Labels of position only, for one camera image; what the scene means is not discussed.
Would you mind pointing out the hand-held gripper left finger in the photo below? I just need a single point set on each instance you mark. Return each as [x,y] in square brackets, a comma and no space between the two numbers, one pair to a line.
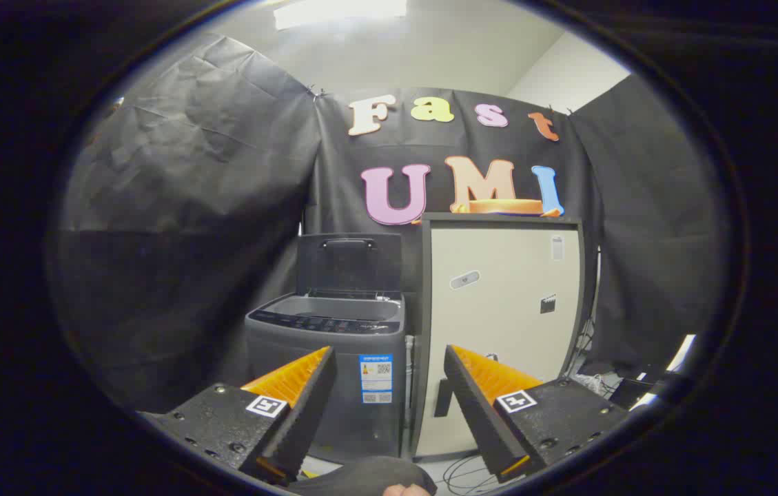
[306,413]

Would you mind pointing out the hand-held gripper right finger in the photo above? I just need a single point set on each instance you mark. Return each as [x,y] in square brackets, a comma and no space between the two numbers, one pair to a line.
[475,413]

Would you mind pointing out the grey washing machine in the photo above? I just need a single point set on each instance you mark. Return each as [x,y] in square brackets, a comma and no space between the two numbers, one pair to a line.
[351,427]

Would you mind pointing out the yellow polo shirt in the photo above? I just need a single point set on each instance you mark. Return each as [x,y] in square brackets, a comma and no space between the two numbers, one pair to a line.
[506,206]

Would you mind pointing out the person's dark clothing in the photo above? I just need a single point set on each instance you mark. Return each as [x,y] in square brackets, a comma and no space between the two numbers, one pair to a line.
[361,475]

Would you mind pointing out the black box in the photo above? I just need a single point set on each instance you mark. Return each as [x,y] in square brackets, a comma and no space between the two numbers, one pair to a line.
[631,393]

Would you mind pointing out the black backdrop cloth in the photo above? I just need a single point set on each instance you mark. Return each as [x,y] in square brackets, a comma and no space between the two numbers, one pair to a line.
[189,207]

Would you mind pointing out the ceiling light panel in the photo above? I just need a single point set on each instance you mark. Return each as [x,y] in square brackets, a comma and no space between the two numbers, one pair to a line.
[340,12]

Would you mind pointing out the beige cabinet with grey frame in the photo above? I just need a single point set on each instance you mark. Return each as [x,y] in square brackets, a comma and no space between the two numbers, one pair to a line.
[499,310]

